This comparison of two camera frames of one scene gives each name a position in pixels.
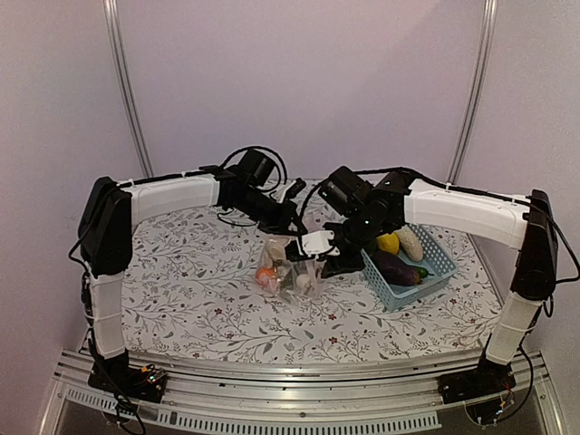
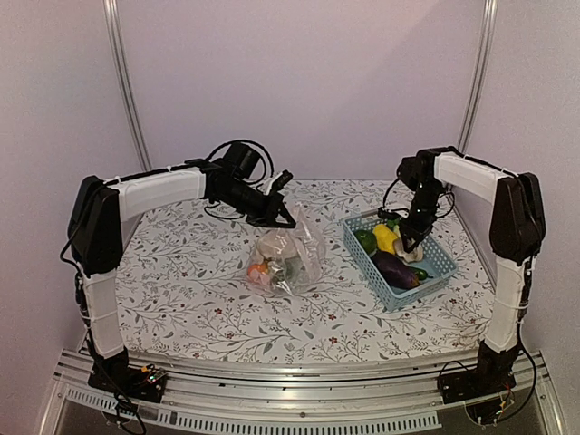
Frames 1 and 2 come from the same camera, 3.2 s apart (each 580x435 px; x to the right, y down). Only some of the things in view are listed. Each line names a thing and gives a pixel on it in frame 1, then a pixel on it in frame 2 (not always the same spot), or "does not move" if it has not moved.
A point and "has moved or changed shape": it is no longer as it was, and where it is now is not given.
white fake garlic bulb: [303, 281] -> [401, 252]
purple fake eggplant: [395, 270] does not move
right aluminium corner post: [487, 45] does not move
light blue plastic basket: [416, 246] does not move
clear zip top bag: [291, 281] has moved or changed shape
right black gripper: [342, 250] -> [417, 222]
